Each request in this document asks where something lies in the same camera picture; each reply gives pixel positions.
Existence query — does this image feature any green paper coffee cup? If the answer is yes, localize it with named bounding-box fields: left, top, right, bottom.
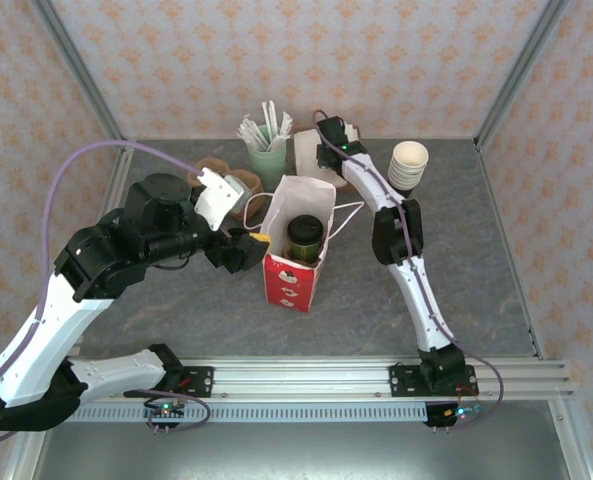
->
left=288, top=235, right=324, bottom=262

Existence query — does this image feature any red and white paper bag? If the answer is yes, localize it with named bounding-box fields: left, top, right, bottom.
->
left=243, top=174, right=365, bottom=314

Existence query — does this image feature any white napkin stack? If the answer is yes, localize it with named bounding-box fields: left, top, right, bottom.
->
left=293, top=130, right=350, bottom=191

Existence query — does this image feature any mint green straw cup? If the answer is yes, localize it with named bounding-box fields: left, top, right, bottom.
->
left=247, top=124, right=288, bottom=179

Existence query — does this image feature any stack of paper cups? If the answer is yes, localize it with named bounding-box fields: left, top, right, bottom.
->
left=386, top=140, right=430, bottom=194

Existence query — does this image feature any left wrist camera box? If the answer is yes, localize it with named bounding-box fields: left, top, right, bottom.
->
left=193, top=167, right=242, bottom=232

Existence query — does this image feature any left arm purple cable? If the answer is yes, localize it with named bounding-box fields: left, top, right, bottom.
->
left=0, top=140, right=212, bottom=447

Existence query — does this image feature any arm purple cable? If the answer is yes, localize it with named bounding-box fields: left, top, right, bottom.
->
left=0, top=140, right=212, bottom=447
left=314, top=110, right=506, bottom=432

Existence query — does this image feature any aluminium frame cross rail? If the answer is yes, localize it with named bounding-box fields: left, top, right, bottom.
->
left=29, top=357, right=575, bottom=401

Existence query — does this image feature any grey slotted cable duct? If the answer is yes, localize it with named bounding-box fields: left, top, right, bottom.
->
left=50, top=403, right=430, bottom=424

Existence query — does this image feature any aluminium frame post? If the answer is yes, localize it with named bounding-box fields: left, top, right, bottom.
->
left=473, top=0, right=572, bottom=151
left=29, top=0, right=130, bottom=151

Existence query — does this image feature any aluminium frame leg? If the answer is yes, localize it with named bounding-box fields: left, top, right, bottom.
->
left=3, top=429, right=52, bottom=480
left=548, top=399, right=593, bottom=480

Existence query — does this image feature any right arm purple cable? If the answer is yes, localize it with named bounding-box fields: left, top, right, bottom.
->
left=314, top=110, right=506, bottom=432

